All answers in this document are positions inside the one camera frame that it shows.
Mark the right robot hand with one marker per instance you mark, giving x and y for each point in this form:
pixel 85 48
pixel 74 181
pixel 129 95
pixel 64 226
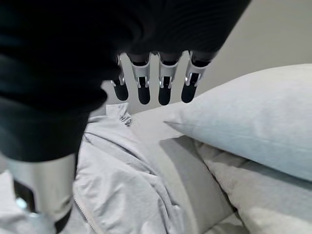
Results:
pixel 61 61

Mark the grey fabric sofa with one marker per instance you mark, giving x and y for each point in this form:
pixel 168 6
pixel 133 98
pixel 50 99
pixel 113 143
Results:
pixel 180 175

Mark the light grey zip jacket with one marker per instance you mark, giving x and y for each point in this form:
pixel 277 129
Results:
pixel 117 170

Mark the pale blue pillow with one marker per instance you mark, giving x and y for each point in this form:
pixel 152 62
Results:
pixel 248 117

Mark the white quilted blanket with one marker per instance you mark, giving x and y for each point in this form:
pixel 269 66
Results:
pixel 268 195

